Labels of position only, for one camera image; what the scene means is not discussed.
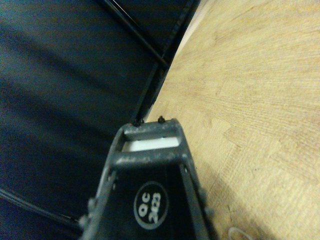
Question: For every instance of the black curtain stand pole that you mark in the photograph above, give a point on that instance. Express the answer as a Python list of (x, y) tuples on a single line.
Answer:
[(37, 208), (135, 32)]

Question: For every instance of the black curtain stand foot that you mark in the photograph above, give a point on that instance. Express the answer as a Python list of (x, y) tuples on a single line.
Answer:
[(148, 92)]

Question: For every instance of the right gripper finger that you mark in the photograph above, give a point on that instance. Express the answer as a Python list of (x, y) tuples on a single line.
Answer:
[(147, 158)]

